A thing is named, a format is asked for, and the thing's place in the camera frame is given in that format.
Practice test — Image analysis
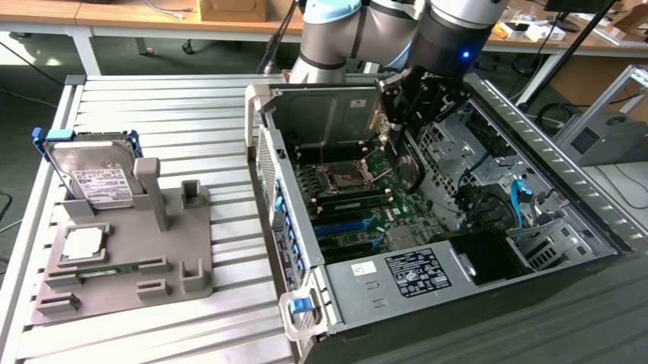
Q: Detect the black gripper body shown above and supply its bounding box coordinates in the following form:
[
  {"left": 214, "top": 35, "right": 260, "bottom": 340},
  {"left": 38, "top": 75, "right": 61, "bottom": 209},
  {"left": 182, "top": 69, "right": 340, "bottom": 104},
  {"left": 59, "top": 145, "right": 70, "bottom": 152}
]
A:
[{"left": 404, "top": 14, "right": 496, "bottom": 124}]

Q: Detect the graphics card with fan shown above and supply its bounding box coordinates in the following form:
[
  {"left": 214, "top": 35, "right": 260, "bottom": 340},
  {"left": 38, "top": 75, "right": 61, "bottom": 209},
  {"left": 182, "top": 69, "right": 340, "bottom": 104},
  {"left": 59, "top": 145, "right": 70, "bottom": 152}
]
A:
[{"left": 372, "top": 109, "right": 425, "bottom": 194}]

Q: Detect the metal disk bay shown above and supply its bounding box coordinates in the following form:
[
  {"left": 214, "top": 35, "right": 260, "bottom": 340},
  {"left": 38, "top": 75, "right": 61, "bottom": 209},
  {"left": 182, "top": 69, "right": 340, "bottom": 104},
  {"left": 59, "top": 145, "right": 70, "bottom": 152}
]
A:
[{"left": 420, "top": 108, "right": 508, "bottom": 185}]

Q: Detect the white and black box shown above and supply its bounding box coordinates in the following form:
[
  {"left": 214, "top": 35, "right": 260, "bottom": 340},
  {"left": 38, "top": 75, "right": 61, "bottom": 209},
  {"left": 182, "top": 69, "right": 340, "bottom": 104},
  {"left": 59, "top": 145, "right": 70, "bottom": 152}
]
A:
[{"left": 498, "top": 20, "right": 532, "bottom": 39}]

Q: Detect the metal socket cover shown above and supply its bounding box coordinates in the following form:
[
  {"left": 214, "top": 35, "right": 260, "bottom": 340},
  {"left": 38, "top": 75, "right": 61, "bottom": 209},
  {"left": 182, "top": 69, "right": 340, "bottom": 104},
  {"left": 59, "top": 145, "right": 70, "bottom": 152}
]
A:
[{"left": 357, "top": 146, "right": 396, "bottom": 180}]

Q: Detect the black monitor stand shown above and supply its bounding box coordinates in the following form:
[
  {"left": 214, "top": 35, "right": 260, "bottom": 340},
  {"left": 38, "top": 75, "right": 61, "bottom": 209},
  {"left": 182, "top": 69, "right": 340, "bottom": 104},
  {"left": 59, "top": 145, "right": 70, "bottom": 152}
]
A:
[{"left": 542, "top": 0, "right": 583, "bottom": 33}]

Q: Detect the CPU socket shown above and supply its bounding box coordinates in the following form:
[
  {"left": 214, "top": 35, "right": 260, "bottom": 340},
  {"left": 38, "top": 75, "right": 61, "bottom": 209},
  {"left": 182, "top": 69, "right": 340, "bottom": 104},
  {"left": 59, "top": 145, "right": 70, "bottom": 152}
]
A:
[{"left": 316, "top": 161, "right": 379, "bottom": 193}]

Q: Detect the black slanted pole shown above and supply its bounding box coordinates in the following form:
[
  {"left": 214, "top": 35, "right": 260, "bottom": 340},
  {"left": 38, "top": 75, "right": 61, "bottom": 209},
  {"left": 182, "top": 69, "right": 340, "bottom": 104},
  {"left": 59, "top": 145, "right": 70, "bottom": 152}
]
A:
[{"left": 515, "top": 0, "right": 622, "bottom": 111}]

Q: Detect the open black PC case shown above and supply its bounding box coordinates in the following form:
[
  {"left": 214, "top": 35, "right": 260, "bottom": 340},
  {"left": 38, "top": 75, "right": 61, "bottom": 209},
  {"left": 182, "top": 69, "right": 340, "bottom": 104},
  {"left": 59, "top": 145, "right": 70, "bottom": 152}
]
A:
[{"left": 245, "top": 74, "right": 638, "bottom": 364}]

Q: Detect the cluttered wooden desk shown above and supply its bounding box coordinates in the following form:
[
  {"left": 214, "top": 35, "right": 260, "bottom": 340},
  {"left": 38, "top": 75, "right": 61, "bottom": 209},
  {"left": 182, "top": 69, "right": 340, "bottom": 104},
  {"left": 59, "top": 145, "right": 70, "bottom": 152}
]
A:
[{"left": 480, "top": 0, "right": 648, "bottom": 111}]

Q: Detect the black installed RAM stick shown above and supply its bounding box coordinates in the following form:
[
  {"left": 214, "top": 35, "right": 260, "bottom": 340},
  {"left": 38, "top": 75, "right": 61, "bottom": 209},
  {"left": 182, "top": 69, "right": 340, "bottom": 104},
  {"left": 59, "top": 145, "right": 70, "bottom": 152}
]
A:
[{"left": 316, "top": 192, "right": 396, "bottom": 214}]

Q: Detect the green motherboard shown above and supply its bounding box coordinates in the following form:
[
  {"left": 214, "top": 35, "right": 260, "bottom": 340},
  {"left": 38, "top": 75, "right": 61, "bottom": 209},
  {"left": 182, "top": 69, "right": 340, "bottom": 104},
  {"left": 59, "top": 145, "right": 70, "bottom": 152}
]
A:
[{"left": 293, "top": 146, "right": 458, "bottom": 265}]

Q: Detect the blue expansion slot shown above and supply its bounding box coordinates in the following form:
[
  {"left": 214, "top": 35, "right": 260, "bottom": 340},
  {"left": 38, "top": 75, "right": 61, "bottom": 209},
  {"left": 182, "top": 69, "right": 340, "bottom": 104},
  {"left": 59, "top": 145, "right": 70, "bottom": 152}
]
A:
[{"left": 312, "top": 218, "right": 377, "bottom": 237}]

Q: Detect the brown cardboard box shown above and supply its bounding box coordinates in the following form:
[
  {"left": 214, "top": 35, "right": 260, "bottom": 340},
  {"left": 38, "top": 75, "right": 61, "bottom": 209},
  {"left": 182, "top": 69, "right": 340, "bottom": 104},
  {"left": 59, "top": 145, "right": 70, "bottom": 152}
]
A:
[{"left": 200, "top": 0, "right": 269, "bottom": 23}]

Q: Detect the black expansion slot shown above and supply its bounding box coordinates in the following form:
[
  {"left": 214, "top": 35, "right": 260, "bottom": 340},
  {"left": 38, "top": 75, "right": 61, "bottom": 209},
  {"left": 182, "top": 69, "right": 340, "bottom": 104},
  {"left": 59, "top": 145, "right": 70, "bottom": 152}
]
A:
[{"left": 321, "top": 242, "right": 375, "bottom": 263}]

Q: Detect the grey power supply unit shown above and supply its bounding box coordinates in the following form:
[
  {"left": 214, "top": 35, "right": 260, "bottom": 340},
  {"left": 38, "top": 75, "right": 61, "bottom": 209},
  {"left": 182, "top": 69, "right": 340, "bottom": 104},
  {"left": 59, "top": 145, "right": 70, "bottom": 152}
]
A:
[{"left": 325, "top": 245, "right": 460, "bottom": 328}]

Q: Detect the long wooden desk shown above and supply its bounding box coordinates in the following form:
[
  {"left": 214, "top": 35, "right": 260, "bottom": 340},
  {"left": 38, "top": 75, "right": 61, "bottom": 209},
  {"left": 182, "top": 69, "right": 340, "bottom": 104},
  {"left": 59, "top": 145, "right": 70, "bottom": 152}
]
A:
[{"left": 0, "top": 0, "right": 307, "bottom": 77}]

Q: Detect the silver hard disk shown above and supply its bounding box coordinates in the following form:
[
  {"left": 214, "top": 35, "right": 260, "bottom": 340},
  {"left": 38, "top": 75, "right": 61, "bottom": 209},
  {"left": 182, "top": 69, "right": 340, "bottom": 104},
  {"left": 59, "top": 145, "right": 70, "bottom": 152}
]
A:
[{"left": 43, "top": 140, "right": 137, "bottom": 212}]

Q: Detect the grey parts rack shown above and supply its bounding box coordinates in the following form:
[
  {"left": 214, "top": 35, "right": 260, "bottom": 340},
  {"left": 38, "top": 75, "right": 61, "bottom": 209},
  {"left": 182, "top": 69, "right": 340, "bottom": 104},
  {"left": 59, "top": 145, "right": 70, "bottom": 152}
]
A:
[{"left": 29, "top": 157, "right": 214, "bottom": 326}]

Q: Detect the blue disk caddy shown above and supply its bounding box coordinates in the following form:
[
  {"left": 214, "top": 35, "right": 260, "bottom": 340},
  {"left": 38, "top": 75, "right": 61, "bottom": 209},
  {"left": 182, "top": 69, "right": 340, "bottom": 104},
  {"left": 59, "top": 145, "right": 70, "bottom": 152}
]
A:
[{"left": 31, "top": 127, "right": 145, "bottom": 168}]

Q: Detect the green RAM stick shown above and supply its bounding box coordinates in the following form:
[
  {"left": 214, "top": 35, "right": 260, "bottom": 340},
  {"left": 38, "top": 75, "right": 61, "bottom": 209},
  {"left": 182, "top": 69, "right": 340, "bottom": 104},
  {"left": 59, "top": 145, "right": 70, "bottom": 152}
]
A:
[{"left": 50, "top": 264, "right": 145, "bottom": 280}]

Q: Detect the silver CPU chip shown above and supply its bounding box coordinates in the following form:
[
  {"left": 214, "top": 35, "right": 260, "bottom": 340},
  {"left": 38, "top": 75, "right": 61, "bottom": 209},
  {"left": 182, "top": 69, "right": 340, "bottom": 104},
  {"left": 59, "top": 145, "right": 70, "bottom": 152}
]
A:
[{"left": 61, "top": 228, "right": 109, "bottom": 262}]

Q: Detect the coiled black cable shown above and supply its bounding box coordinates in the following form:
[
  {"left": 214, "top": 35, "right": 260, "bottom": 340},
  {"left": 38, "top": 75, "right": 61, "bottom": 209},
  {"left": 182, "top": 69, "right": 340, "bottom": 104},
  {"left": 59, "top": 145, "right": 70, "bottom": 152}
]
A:
[{"left": 535, "top": 101, "right": 579, "bottom": 132}]

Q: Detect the blue data wire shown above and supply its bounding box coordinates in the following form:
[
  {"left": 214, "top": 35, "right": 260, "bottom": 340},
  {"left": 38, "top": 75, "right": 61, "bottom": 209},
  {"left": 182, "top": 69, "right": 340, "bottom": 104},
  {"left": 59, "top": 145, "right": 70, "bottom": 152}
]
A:
[{"left": 511, "top": 177, "right": 534, "bottom": 231}]

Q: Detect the grey machine with aluminium frame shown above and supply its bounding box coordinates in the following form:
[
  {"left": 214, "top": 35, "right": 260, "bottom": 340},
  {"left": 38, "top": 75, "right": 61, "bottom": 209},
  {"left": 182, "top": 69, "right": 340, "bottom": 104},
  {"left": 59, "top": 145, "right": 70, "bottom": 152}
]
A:
[{"left": 554, "top": 63, "right": 648, "bottom": 168}]

